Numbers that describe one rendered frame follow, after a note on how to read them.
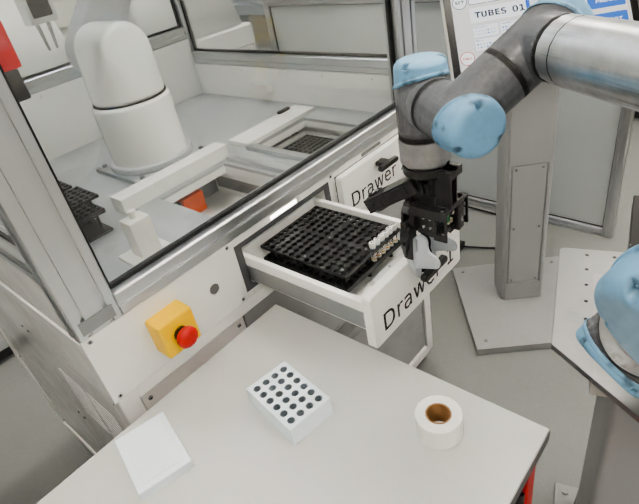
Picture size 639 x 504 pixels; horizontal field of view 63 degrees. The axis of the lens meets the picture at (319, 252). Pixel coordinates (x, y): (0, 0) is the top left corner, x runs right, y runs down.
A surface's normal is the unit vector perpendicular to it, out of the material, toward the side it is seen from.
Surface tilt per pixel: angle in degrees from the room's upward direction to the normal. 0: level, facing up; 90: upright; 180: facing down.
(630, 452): 90
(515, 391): 0
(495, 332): 3
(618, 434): 90
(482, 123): 90
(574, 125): 90
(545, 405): 0
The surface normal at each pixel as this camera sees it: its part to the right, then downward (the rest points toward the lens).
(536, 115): -0.03, 0.56
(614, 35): -0.71, -0.51
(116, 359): 0.75, 0.26
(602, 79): -0.93, 0.36
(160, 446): -0.17, -0.82
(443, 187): -0.64, 0.51
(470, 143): 0.27, 0.50
